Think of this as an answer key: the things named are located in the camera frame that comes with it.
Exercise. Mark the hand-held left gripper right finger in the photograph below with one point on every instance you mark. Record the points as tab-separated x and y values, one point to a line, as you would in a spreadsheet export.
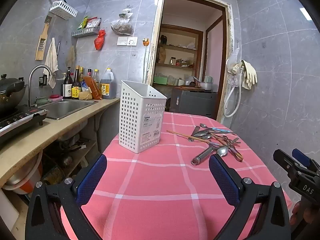
222	180

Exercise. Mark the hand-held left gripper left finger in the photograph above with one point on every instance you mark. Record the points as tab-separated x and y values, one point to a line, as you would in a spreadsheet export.
92	177

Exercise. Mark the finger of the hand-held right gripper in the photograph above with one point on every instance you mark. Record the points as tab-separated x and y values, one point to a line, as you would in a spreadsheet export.
283	158
300	155

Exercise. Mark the steel spoon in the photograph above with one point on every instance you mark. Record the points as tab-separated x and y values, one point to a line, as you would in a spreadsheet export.
222	151
205	133

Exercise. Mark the white perforated utensil holder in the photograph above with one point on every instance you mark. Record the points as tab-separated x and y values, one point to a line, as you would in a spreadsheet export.
140	120

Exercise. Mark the person's right hand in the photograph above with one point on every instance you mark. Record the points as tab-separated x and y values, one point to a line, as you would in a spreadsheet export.
300	215

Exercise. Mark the wooden storage rack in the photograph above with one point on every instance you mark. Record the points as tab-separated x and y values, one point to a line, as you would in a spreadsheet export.
85	152

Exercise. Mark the dark round pot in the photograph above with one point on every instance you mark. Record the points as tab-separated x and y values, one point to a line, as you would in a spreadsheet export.
67	160

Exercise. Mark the pink checked tablecloth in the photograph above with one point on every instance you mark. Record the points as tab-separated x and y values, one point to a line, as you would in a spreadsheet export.
150	192

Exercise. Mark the orange white basin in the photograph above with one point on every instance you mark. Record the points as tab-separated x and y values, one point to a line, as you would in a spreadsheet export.
23	188

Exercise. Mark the steel sink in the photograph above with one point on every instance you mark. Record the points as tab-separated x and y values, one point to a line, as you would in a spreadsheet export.
62	108

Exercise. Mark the beige fibre ball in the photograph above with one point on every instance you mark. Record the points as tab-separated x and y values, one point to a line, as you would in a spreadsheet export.
85	95

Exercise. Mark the grey cabinet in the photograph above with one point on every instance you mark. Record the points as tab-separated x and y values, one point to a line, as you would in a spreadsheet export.
192	102

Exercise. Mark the pink soap dish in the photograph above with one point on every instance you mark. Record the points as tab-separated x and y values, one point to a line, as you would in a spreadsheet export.
55	97

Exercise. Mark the soy sauce bottle yellow label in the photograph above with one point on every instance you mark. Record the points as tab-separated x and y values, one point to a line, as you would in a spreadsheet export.
75	90

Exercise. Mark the orange plastic packet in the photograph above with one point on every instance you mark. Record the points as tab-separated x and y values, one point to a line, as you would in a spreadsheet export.
92	87

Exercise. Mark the black induction cooker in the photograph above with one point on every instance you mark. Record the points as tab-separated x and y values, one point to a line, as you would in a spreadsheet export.
20	120

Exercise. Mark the dark pump dispenser bottle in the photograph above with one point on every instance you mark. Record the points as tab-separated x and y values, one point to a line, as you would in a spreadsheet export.
67	87

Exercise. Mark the large brown oil jug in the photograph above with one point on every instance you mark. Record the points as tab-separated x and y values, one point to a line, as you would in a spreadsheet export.
107	85

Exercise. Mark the steel pot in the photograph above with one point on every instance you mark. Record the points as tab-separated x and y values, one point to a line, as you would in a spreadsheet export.
206	86

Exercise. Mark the wooden cutting board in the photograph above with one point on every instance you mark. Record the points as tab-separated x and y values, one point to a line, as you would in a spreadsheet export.
188	88

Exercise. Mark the slim dark sauce bottle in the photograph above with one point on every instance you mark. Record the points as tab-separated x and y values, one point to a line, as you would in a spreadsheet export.
81	77

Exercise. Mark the sauce bottle yellow cap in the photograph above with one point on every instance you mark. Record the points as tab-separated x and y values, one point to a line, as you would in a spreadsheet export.
96	76

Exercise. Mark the steel kitchen faucet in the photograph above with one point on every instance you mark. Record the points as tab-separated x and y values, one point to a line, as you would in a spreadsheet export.
29	90

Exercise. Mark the clear hanging plastic bag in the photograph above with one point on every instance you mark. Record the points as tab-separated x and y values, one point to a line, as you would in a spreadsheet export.
233	57

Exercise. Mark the black wok with lid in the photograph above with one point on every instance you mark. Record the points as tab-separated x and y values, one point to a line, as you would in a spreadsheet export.
11	92

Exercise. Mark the green box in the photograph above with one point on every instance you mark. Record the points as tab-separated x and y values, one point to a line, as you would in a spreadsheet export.
160	80

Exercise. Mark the beige hanging loofah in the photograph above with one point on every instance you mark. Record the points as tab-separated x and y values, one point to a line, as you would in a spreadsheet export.
70	58

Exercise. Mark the pile of red packets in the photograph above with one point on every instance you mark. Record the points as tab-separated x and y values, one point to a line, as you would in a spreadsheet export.
185	63

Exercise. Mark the wooden shelf unit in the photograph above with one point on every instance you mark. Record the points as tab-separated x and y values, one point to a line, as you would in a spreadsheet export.
172	66

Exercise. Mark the white hanging dish towel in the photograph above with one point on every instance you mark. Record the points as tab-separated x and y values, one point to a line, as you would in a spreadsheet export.
51	60

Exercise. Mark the glass jar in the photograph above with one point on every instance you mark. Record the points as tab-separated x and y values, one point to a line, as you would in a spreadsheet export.
173	61

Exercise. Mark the hanging metal tool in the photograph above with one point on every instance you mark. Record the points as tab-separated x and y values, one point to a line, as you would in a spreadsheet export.
58	48

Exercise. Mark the red plastic bag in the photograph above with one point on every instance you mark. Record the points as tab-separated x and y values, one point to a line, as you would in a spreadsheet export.
99	42

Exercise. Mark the brown paper bag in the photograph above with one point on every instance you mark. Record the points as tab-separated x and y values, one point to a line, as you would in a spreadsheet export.
162	56

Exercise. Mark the white crumpled plastic bag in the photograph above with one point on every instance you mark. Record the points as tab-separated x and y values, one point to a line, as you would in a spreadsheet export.
190	46

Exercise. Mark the clear bag of dried goods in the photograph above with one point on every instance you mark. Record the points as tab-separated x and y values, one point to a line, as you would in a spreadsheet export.
122	27

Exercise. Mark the green yellow seasoning packet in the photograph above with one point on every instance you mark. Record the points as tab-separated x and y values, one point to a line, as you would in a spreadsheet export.
82	23

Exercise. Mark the red white seasoning packet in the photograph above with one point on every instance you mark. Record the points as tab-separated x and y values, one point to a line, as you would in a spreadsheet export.
93	23

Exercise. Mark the black wall-mounted holder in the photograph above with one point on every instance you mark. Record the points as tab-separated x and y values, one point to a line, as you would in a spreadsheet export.
43	81

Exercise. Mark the white wall switch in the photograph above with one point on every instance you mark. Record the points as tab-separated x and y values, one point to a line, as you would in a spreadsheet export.
122	41

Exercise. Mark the white wall socket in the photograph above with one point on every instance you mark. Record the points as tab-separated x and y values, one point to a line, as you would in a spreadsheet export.
132	41

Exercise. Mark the grey wall shelf rack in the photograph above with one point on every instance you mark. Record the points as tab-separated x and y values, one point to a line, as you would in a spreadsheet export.
85	33

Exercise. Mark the pale wooden door frame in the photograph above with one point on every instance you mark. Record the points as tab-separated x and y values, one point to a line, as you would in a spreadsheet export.
154	42

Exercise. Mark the white wall basket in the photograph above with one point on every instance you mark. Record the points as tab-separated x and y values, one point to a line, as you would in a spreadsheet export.
62	10

